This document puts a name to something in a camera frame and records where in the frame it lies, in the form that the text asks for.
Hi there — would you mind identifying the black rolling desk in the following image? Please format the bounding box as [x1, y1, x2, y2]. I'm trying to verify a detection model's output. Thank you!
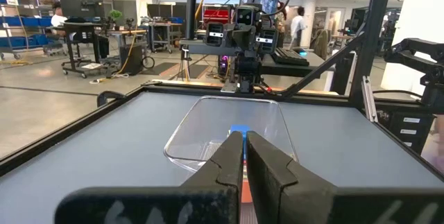
[60, 17, 111, 80]

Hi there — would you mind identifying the dark desk top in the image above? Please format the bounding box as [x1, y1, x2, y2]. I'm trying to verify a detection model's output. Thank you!
[259, 49, 336, 79]

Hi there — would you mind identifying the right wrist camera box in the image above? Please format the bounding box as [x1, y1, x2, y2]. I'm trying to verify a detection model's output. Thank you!
[234, 4, 262, 26]

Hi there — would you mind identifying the aluminium rail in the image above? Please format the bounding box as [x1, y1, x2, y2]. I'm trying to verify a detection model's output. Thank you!
[361, 75, 379, 123]

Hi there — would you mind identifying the clear plastic basket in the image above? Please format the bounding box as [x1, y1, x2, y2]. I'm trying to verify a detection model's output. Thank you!
[163, 95, 300, 173]

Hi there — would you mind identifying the yellow cable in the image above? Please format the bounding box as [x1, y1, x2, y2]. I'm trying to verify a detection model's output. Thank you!
[89, 0, 216, 85]

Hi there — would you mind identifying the blue storage bins shelf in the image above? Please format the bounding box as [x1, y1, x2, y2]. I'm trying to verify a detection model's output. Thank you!
[0, 0, 58, 60]

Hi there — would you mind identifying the black keyboard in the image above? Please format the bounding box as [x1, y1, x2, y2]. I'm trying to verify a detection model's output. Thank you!
[270, 46, 311, 68]

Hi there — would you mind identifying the thick black frame post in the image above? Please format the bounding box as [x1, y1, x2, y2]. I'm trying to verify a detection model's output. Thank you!
[348, 0, 395, 109]

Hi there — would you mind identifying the blue plastic measuring cup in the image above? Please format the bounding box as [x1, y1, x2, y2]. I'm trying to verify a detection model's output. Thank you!
[229, 123, 252, 161]

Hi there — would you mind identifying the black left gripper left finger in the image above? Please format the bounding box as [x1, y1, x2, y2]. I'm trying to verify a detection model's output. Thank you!
[54, 130, 245, 224]

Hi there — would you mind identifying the black diagonal frame brace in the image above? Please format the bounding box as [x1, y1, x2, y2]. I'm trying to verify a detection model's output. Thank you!
[279, 31, 366, 99]

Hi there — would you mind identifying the red tool chest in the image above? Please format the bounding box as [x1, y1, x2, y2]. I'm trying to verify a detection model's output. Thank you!
[202, 8, 230, 25]

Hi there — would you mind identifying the seated person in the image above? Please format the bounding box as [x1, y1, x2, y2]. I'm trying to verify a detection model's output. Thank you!
[50, 1, 69, 37]

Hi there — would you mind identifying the black vertical frame post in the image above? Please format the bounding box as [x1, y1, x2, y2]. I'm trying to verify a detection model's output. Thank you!
[185, 0, 199, 42]

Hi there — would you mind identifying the black computer monitor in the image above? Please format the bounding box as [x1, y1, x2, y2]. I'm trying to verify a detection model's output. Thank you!
[57, 0, 105, 19]

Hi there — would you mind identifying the small green potted plant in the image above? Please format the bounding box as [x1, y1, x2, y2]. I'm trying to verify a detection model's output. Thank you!
[108, 8, 123, 31]

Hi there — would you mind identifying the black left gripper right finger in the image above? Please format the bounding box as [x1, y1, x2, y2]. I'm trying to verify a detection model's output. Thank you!
[246, 130, 444, 224]

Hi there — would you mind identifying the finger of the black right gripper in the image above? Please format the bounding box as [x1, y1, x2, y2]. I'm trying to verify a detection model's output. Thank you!
[257, 27, 279, 55]
[205, 21, 225, 48]

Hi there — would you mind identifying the standing person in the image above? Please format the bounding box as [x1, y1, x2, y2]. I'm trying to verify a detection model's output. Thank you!
[289, 6, 308, 51]

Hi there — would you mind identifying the black clamp handle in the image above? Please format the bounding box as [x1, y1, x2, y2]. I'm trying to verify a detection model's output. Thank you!
[96, 90, 126, 108]

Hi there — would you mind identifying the black drawer unit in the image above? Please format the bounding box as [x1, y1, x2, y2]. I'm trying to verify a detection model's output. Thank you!
[375, 107, 435, 156]

